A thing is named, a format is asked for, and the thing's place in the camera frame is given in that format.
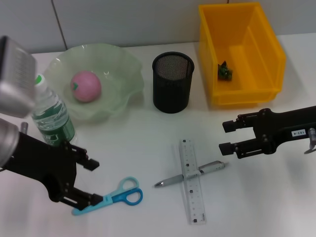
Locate right gripper cable with plug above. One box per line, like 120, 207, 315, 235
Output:
304, 127, 316, 155

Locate black mesh pen holder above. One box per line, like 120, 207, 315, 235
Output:
152, 51, 195, 114

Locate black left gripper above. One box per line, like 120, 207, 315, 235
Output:
4, 132, 104, 211

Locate pink toy peach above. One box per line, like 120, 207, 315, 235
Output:
71, 71, 102, 103

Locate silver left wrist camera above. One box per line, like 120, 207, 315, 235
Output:
0, 36, 38, 117

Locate silver white pen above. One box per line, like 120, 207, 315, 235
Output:
154, 160, 230, 188

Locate clear plastic ruler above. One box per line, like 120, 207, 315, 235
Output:
179, 139, 207, 225

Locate blue capped scissors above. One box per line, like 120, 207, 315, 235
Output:
72, 176, 144, 217

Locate clear green-label water bottle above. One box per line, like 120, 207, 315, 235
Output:
31, 73, 77, 149

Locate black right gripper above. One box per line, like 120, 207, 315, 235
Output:
218, 105, 316, 160

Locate pale green wavy fruit plate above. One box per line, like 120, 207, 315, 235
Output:
44, 43, 145, 123

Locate yellow plastic bin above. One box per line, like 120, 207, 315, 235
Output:
198, 2, 287, 107

